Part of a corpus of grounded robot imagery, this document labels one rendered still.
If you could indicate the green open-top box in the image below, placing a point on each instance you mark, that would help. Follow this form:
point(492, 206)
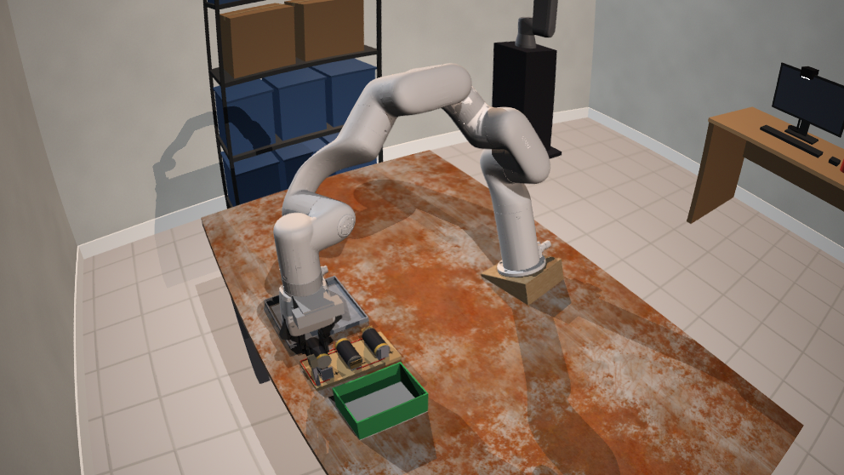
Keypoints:
point(386, 390)

